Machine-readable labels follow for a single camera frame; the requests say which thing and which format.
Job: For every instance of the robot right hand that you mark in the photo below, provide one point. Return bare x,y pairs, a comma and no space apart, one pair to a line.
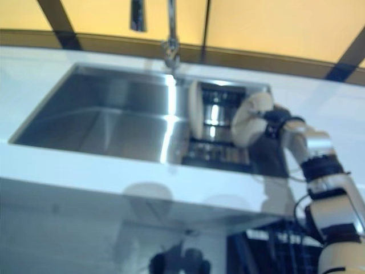
276,117

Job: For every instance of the cream deep round plate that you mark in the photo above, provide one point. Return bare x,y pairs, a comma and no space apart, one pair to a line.
248,128

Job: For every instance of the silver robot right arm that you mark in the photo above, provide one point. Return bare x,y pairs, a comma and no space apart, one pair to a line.
328,177

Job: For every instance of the black dish drying rack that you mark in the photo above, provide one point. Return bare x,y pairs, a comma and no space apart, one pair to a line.
216,151

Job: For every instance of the chrome gooseneck kitchen faucet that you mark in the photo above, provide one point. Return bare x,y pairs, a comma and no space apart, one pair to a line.
171,34

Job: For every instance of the white cabinet door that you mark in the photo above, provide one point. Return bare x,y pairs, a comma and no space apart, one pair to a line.
57,228
171,228

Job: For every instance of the stainless steel sink basin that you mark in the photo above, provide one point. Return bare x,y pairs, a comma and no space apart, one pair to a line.
99,114

